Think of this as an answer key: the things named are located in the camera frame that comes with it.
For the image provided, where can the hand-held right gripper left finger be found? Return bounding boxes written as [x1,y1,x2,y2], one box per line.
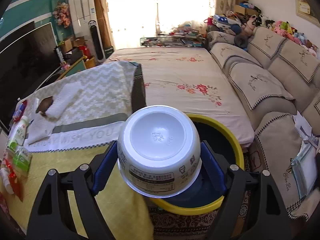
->
[26,140,118,240]

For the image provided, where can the black storage box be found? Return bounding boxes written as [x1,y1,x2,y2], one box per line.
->
[61,45,78,57]

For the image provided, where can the black tower fan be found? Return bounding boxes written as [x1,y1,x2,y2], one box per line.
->
[88,19,106,63]

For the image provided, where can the brown crumpled wrapper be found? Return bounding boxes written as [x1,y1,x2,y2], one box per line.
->
[36,96,54,117]

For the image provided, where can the white bottle with green label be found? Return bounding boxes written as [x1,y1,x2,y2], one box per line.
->
[7,115,30,151]

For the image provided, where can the wide cardboard box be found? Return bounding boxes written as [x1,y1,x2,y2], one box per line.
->
[234,4,259,16]

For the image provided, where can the large flat screen television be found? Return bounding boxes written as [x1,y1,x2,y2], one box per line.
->
[0,22,62,130]

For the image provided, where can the white paper napkin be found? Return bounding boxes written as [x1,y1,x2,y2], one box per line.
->
[25,112,58,143]

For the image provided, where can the white plastic noodle bowl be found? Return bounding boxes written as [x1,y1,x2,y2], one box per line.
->
[117,105,202,197]

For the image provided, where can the zigzag patterned blanket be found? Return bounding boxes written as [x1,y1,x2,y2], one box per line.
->
[0,61,154,240]

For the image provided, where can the white rolled towel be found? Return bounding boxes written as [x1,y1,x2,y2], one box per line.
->
[47,82,83,119]

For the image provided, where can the patterned brown rug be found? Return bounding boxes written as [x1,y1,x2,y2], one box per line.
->
[147,150,253,240]

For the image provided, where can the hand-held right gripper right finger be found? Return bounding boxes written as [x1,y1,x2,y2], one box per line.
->
[200,140,297,240]

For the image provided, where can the white papers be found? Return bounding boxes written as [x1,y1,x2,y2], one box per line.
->
[292,112,320,153]

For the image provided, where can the beige sofa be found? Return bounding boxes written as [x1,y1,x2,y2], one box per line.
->
[205,26,320,221]

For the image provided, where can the cream embroidered curtains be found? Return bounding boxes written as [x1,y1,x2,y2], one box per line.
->
[100,0,235,51]

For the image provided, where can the yellow and green television stand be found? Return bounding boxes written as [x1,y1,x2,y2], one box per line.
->
[32,56,88,90]

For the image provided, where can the artificial flower bunch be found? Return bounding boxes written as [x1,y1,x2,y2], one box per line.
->
[52,2,70,28]

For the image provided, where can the pink plush toy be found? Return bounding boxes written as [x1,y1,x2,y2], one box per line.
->
[244,17,258,34]

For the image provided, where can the glass coffee table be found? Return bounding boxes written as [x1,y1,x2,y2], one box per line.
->
[140,34,204,49]

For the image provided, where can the white standing air conditioner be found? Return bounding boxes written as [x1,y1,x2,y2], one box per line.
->
[67,0,97,38]

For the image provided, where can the black bin liner bag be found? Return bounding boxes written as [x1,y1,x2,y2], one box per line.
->
[172,120,238,205]

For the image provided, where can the red and white packet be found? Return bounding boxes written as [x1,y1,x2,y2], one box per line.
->
[14,100,28,122]

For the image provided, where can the light blue plastic packet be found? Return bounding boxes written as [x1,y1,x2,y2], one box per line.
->
[292,145,318,198]

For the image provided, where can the floral bed sheet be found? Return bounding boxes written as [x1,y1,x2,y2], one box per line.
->
[104,46,255,153]

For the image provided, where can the red snack wrapper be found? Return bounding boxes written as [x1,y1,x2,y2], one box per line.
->
[0,159,24,202]

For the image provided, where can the green drink carton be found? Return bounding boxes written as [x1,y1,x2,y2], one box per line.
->
[12,147,33,174]

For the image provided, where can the pile of plush toys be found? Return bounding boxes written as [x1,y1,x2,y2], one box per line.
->
[265,20,320,56]

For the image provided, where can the blue star print bag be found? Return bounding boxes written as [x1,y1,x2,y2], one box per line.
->
[212,15,234,28]

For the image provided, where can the tall black box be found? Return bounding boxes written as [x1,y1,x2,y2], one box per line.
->
[54,46,64,64]

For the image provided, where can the yellow trash bin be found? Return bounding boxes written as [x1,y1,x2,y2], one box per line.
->
[146,114,245,215]

